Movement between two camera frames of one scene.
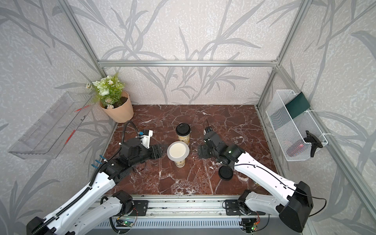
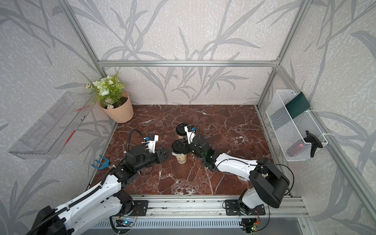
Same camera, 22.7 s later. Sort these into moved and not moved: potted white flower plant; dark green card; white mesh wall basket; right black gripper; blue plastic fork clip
Moved: right black gripper
Not moved: white mesh wall basket; dark green card; blue plastic fork clip; potted white flower plant
